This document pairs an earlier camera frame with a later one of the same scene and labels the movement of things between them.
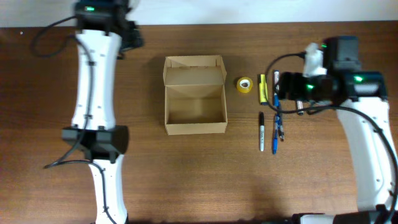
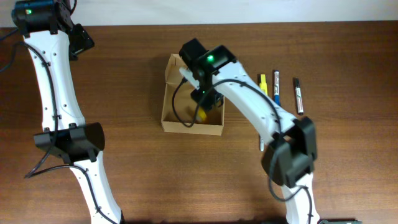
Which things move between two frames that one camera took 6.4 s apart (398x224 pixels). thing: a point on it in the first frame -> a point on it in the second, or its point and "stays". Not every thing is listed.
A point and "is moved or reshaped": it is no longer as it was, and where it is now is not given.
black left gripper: [135, 40] -> [84, 41]
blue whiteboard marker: [276, 88] stays
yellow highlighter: [263, 91] stays
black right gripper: [295, 93] -> [205, 101]
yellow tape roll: [244, 84] is moved or reshaped
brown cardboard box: [194, 94] stays
